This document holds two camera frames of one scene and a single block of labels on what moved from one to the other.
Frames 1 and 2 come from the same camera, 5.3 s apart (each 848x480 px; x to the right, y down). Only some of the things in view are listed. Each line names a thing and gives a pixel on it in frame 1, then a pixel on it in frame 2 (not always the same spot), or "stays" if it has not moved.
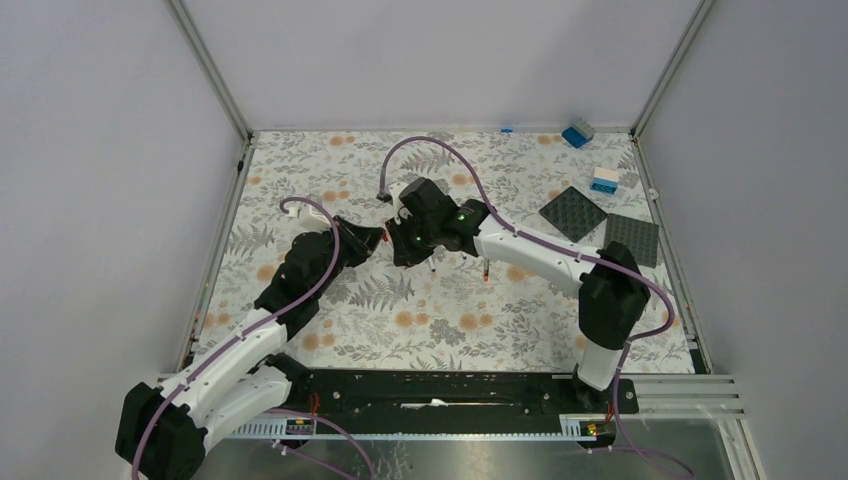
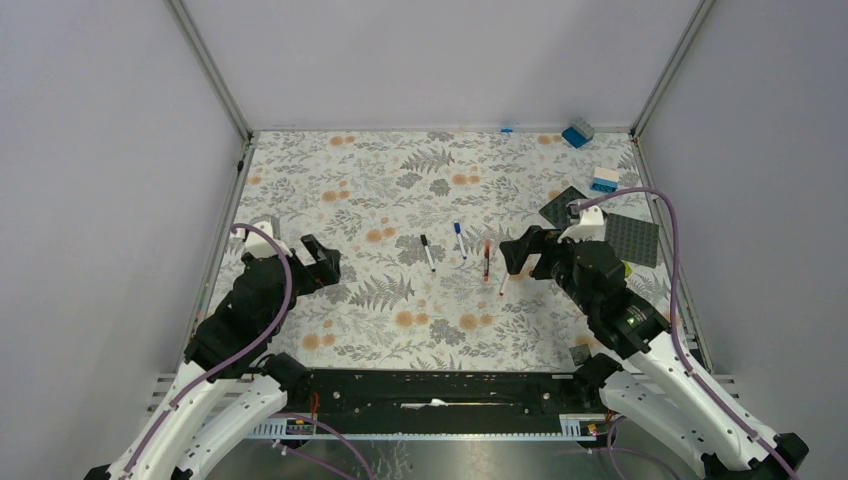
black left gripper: (361, 241) → (325, 270)
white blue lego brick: (605, 180) stays
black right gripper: (405, 253) → (533, 241)
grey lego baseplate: (641, 237) stays
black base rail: (340, 392) stays
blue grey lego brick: (579, 133) stays
